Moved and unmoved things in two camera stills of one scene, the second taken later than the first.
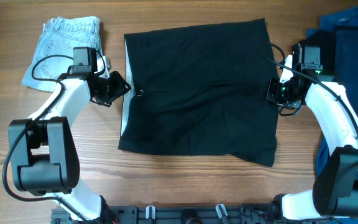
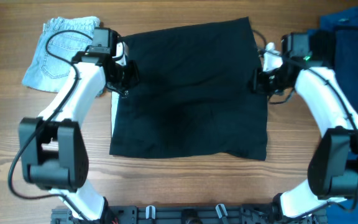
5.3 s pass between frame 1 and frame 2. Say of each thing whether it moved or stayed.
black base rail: stayed
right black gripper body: moved
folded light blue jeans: stayed
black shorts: stayed
